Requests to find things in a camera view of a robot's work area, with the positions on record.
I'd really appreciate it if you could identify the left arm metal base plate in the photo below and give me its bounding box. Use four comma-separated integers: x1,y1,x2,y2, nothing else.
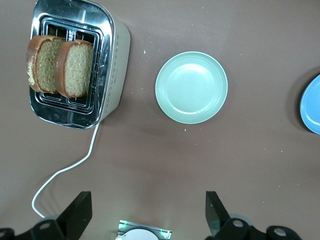
115,219,174,240

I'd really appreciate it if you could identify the white toaster power cable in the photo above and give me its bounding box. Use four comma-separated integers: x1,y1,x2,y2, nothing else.
31,121,101,219

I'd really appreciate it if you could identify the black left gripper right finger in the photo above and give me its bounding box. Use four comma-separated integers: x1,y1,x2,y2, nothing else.
204,191,305,240

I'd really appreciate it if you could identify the blue round plate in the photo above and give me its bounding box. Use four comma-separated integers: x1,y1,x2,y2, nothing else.
299,73,320,136

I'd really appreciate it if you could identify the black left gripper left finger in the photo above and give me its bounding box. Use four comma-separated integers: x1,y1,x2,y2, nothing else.
0,191,93,240

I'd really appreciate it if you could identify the pale green round plate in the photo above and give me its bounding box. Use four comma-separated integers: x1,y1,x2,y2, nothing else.
154,51,229,125

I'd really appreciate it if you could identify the beige chrome toaster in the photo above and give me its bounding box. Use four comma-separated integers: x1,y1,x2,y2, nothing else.
29,0,132,130

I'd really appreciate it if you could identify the brown bread slice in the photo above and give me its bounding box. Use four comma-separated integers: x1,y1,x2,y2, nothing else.
54,39,95,99
25,34,67,94

